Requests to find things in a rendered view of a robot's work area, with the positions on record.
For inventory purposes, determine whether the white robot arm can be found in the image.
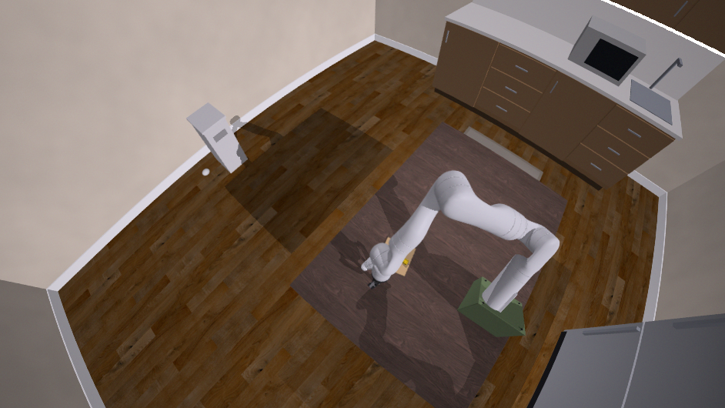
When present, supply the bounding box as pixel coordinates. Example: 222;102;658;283
361;170;560;313

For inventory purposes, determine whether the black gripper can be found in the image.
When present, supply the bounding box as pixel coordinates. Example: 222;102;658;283
368;278;389;289

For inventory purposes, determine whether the beige square mat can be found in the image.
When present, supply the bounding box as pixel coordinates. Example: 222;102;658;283
386;237;416;276

